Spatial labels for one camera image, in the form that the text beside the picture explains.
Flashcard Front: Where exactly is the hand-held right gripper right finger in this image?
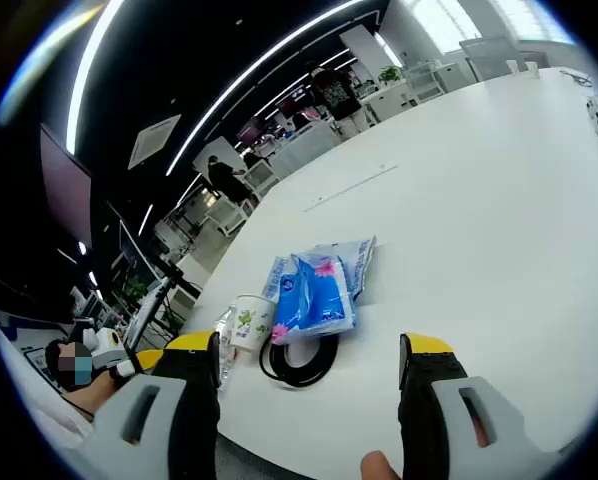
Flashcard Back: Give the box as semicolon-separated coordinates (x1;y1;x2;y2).
397;332;565;480

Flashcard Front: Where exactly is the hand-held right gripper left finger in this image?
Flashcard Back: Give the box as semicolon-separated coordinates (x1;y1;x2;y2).
63;328;223;480

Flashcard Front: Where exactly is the clear plastic water bottle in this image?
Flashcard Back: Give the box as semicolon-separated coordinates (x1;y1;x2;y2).
212;305;241;392

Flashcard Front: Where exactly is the black cable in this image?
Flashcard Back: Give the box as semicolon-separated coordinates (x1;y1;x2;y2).
257;330;339;389

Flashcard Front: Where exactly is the white paper cup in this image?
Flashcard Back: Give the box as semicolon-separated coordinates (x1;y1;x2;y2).
228;293;277;351

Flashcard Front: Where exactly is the blue tissue pack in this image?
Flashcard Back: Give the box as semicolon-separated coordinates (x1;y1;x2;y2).
271;253;358;346

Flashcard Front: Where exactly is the pale blue wet wipes pack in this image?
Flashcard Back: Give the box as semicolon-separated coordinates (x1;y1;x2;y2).
261;235;378;306

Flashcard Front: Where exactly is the person's right hand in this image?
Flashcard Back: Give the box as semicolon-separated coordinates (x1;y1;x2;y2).
360;449;404;480

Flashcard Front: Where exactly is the black tripod stand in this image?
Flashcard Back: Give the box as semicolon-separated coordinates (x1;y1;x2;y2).
125;267;203;352

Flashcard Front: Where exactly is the person's white shirt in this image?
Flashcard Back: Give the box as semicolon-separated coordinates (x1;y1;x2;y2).
6;387;96;449

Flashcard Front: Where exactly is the ceiling air vent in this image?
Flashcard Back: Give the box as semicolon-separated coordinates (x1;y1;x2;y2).
127;113;182;171

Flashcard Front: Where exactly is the white mesh chair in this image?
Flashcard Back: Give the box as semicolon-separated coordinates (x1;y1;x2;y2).
403;62;446;105

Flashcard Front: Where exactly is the green potted plant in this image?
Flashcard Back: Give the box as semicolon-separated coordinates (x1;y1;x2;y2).
377;64;405;87

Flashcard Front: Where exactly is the thin dark cable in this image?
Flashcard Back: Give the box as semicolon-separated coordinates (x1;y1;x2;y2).
558;69;593;88

